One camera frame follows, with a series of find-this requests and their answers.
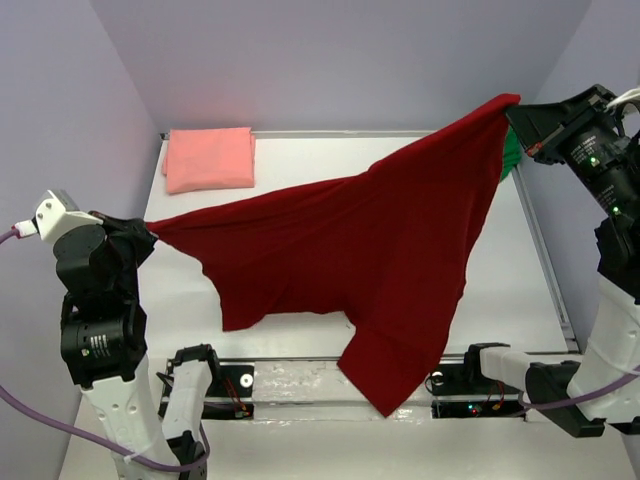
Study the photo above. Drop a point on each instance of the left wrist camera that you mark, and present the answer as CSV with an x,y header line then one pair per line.
x,y
55,215

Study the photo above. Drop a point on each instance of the red t shirt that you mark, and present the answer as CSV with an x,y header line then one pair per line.
x,y
388,247

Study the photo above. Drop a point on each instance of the green t shirt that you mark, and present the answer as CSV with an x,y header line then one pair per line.
x,y
511,155

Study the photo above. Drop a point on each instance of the folded pink t shirt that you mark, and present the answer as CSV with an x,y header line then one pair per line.
x,y
209,159

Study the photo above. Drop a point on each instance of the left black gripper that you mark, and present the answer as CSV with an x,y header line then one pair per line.
x,y
138,227

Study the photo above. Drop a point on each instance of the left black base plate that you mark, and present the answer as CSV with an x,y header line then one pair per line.
x,y
228,397

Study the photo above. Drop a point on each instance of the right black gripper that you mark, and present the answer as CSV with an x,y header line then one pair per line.
x,y
558,124

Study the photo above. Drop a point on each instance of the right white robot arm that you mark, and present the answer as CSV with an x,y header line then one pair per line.
x,y
602,388

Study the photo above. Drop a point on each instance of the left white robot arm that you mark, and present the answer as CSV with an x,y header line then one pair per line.
x,y
103,345

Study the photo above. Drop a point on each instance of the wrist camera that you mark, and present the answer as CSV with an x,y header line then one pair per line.
x,y
625,104
55,215

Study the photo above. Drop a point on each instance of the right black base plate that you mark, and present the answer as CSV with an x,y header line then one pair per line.
x,y
459,393

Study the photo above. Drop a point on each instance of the white front cover board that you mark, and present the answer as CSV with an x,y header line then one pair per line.
x,y
311,423

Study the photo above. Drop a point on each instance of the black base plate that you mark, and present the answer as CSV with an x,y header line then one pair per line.
x,y
459,393
228,397

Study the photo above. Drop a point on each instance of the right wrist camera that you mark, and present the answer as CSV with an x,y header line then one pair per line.
x,y
625,104

